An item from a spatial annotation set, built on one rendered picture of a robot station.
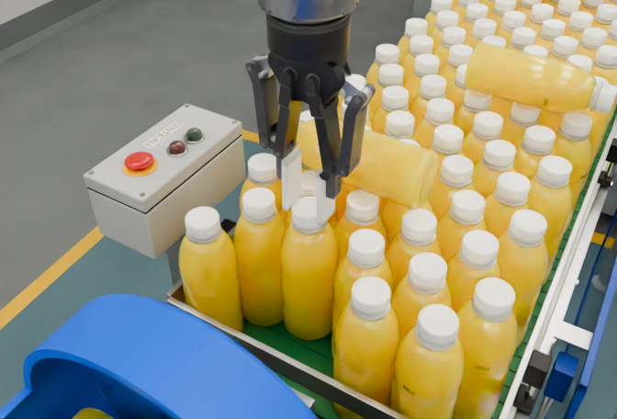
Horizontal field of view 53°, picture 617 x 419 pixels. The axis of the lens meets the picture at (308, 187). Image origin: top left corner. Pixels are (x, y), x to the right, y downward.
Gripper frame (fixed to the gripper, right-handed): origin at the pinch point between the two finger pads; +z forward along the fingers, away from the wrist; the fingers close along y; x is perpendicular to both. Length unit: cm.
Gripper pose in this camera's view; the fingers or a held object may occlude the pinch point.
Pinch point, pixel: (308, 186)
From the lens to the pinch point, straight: 67.5
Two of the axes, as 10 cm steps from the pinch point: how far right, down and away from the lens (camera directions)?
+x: 5.3, -5.3, 6.7
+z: 0.0, 7.8, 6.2
